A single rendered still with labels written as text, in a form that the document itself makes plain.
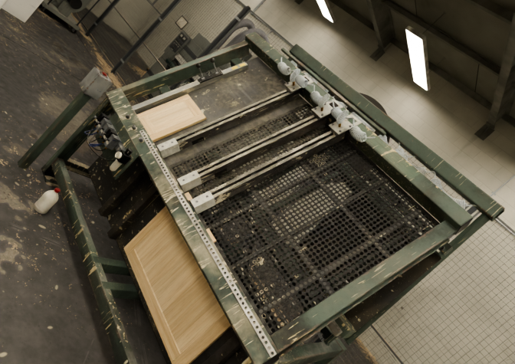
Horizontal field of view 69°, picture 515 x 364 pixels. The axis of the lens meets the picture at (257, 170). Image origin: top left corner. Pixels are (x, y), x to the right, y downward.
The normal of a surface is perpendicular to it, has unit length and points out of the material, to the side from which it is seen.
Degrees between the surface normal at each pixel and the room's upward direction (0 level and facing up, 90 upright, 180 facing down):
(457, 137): 90
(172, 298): 90
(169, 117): 59
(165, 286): 90
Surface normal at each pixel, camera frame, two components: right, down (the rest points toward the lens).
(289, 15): -0.44, -0.27
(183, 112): -0.05, -0.63
